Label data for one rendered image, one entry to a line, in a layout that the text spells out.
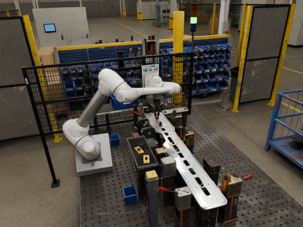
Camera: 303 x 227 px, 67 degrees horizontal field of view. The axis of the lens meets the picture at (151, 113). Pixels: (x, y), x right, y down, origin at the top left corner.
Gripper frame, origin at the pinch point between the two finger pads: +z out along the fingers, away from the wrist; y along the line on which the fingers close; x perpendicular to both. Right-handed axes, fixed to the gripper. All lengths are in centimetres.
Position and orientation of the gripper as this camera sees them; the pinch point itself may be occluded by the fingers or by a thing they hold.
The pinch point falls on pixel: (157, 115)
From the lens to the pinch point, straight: 237.5
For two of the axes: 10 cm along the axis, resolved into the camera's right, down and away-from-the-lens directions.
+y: 9.6, -1.5, 2.4
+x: -2.8, -4.2, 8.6
